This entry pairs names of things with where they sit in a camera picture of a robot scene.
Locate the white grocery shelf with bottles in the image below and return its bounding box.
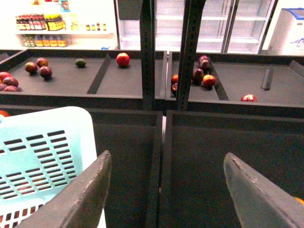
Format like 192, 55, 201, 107
13, 0, 118, 50

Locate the light blue plastic basket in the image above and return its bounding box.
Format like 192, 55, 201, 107
0, 106, 97, 228

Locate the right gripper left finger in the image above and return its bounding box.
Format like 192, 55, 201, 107
17, 151, 112, 228

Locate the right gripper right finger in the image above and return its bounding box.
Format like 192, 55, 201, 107
223, 153, 304, 228

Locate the green avocado far shelf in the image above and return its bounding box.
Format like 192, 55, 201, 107
75, 59, 86, 68

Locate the red apple right tray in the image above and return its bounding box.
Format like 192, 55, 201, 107
241, 94, 257, 103

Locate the glass door refrigerator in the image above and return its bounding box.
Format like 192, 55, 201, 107
115, 0, 277, 54

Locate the black vertical shelf post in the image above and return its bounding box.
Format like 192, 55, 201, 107
140, 0, 155, 110

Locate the white chest freezer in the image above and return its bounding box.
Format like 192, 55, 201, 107
267, 8, 304, 56

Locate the red apple far shelf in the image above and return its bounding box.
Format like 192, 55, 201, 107
116, 52, 130, 67

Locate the orange fruit upper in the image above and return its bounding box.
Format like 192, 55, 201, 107
0, 110, 11, 117

